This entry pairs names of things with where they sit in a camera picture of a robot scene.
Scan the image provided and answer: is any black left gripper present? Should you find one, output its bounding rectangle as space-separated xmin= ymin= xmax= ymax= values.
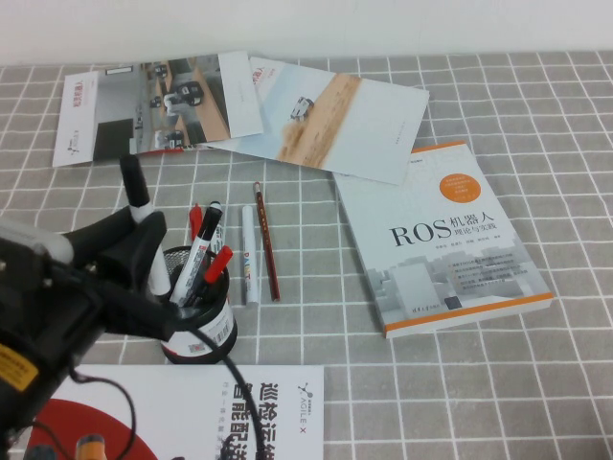
xmin=0 ymin=205 xmax=186 ymax=356

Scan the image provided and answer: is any white marker with black cap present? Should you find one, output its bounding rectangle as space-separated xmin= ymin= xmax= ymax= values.
xmin=118 ymin=153 xmax=172 ymax=298

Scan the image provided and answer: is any red capped black pen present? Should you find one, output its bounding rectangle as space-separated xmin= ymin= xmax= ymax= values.
xmin=184 ymin=245 xmax=235 ymax=308

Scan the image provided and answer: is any black mesh pen holder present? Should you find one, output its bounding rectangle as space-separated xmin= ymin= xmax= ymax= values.
xmin=160 ymin=244 xmax=239 ymax=365

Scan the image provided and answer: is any white marker with red print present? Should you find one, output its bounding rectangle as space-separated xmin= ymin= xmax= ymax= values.
xmin=169 ymin=199 xmax=224 ymax=307

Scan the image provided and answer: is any white paint marker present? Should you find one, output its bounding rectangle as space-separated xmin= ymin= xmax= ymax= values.
xmin=240 ymin=205 xmax=262 ymax=308

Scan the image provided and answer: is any dark red pencil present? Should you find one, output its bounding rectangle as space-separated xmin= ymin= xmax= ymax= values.
xmin=252 ymin=181 xmax=281 ymax=303

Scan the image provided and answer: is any white red AgileX brochure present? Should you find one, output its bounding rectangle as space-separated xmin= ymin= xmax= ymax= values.
xmin=23 ymin=363 xmax=326 ymax=460

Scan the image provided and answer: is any brochure with indoor robot photo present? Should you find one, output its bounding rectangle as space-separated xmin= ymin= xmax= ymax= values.
xmin=51 ymin=51 xmax=269 ymax=168

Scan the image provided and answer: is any brochure with desert vehicle photo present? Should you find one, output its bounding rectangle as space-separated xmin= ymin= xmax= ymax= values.
xmin=198 ymin=56 xmax=431 ymax=187

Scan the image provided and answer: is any white orange ROS book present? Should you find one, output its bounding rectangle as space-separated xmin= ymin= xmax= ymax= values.
xmin=333 ymin=140 xmax=554 ymax=340

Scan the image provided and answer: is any gray grid tablecloth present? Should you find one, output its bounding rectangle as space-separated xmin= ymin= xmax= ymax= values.
xmin=0 ymin=50 xmax=613 ymax=460

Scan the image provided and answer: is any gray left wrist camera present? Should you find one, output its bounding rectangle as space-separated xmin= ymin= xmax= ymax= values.
xmin=0 ymin=218 xmax=77 ymax=265

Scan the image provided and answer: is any thin black cable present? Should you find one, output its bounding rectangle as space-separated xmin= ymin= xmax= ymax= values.
xmin=66 ymin=363 xmax=138 ymax=460

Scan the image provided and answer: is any thick black cable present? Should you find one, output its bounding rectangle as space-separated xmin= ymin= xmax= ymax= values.
xmin=174 ymin=315 xmax=264 ymax=460

